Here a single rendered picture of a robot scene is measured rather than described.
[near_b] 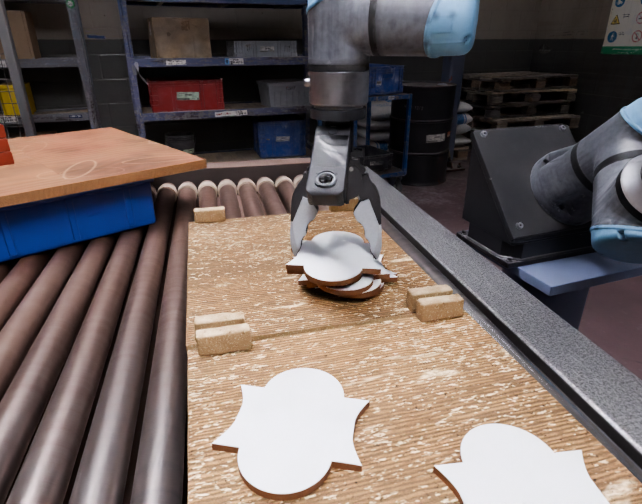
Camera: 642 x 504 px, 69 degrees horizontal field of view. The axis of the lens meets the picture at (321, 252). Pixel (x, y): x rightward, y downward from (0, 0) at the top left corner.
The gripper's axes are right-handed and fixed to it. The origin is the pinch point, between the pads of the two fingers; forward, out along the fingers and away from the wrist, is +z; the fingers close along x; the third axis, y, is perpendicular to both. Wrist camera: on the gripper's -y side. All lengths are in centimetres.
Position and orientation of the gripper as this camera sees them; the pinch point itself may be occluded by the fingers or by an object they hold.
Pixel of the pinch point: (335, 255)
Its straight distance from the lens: 65.7
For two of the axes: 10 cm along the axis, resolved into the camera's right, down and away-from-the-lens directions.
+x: -9.9, -0.4, 1.0
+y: 1.1, -4.1, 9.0
